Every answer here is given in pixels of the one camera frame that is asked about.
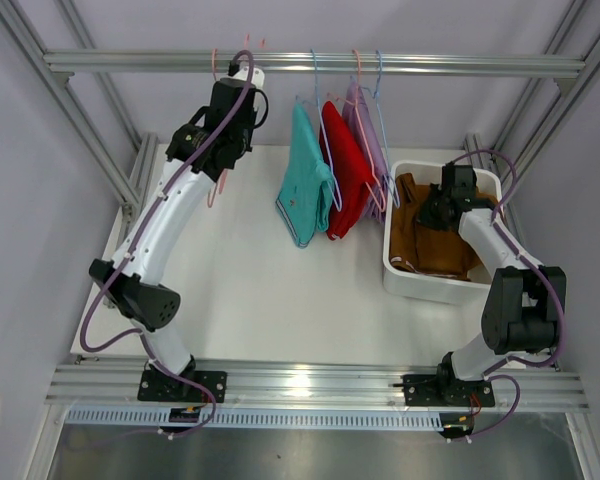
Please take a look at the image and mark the grey slotted cable duct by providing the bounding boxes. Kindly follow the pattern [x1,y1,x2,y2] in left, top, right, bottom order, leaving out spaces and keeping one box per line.
[65,406,443,432]

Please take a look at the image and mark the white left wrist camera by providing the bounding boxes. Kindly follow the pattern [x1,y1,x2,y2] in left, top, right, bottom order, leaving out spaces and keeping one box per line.
[228,63,265,90]

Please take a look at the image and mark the lilac trousers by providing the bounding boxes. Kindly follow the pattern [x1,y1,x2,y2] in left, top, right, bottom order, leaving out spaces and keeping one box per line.
[341,80,392,200]

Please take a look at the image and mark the aluminium frame post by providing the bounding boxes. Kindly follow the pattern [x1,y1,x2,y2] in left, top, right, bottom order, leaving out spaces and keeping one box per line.
[0,1,158,216]
[487,1,600,179]

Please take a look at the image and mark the aluminium right frame post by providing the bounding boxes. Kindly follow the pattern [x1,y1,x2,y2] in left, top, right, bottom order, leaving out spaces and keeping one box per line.
[487,1,600,179]

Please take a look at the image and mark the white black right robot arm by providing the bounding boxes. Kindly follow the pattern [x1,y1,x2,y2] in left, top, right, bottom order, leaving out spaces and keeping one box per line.
[418,162,566,406]

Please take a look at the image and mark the aluminium hanging rail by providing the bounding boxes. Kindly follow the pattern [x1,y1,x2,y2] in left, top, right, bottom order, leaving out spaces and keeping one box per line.
[42,49,585,79]

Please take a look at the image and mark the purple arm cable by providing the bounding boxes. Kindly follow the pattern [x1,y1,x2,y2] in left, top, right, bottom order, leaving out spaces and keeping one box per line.
[447,148,566,369]
[79,49,256,354]

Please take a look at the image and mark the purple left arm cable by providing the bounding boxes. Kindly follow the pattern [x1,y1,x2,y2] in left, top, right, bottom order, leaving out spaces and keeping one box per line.
[79,49,256,354]

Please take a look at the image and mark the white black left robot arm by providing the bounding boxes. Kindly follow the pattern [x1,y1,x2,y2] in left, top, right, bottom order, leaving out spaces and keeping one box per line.
[89,70,269,403]

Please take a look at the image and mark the white plastic basket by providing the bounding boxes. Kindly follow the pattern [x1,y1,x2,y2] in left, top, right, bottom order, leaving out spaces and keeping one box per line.
[382,160,491,305]

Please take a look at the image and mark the red trousers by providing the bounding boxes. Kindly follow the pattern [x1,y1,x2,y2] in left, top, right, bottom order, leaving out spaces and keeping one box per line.
[319,101,373,241]

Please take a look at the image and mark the brown trousers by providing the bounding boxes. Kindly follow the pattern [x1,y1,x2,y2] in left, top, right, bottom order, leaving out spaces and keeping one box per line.
[388,173,482,281]

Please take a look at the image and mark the pink hanger of brown trousers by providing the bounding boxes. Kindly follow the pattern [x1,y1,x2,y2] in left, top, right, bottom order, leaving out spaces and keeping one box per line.
[206,33,267,209]

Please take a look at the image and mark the pink hanger of yellow trousers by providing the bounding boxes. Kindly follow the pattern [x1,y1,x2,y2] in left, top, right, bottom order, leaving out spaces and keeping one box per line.
[211,48,219,82]

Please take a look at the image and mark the teal trousers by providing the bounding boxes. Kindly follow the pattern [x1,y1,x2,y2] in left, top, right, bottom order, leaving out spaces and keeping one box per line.
[275,104,333,248]

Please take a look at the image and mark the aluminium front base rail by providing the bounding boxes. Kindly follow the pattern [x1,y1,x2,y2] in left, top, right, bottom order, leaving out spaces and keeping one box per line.
[45,357,590,413]

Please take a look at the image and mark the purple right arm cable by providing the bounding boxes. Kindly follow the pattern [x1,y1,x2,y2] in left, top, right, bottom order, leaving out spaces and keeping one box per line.
[447,148,566,369]

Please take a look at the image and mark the aluminium left frame post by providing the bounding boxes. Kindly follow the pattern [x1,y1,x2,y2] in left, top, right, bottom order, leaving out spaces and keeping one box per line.
[0,1,158,216]

